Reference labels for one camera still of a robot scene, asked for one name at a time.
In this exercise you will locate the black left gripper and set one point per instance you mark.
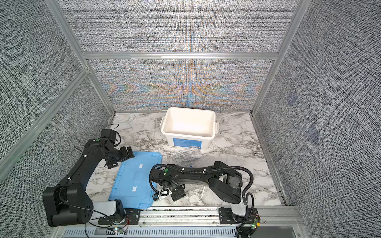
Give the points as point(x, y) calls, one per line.
point(112, 162)

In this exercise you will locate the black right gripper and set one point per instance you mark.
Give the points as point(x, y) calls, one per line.
point(178, 195)

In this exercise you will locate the white plastic storage bin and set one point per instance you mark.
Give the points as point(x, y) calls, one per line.
point(189, 128)

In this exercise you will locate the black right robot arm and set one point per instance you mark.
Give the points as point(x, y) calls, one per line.
point(230, 183)

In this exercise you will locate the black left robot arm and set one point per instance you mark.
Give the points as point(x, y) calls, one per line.
point(67, 203)

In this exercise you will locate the blue plastic bin lid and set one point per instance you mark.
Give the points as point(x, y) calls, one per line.
point(131, 185)

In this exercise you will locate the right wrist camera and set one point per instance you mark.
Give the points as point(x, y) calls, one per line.
point(160, 195)

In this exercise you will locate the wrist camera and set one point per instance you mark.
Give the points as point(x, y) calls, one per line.
point(160, 195)
point(113, 136)

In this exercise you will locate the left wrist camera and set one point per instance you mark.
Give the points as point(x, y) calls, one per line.
point(113, 136)

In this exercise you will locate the aluminium mounting rail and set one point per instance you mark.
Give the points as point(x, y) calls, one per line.
point(194, 222)

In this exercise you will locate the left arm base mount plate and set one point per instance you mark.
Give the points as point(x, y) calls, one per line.
point(131, 216)

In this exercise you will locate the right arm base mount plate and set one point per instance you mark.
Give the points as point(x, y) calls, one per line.
point(226, 216)

